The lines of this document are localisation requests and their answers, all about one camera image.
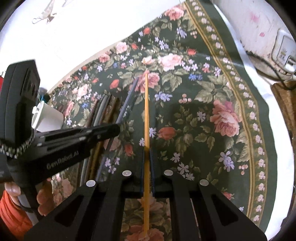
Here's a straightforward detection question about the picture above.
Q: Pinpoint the floral dark green tablecloth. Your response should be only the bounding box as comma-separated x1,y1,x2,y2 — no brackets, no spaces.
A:
51,1,276,230

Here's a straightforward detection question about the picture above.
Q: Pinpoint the white rice cooker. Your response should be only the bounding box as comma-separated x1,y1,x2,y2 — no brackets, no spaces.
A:
212,1,295,80

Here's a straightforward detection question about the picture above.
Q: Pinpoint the person's left hand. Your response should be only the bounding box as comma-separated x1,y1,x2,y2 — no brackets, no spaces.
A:
4,178,55,216

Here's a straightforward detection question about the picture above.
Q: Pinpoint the silver metal chopstick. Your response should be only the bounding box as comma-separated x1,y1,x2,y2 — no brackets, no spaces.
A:
79,94,110,186

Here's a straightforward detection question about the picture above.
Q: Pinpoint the yellow bamboo chopstick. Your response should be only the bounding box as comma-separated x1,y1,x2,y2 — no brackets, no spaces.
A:
143,74,150,237

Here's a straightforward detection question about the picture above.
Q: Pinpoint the orange sleeve forearm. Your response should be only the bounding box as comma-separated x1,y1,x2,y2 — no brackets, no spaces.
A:
1,191,33,240

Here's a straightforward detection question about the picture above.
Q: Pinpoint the white ceramic utensil cup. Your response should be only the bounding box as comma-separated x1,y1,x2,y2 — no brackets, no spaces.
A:
32,101,64,133

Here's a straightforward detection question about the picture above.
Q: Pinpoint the brown wooden chopstick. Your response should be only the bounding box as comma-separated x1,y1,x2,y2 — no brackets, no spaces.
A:
95,77,138,182

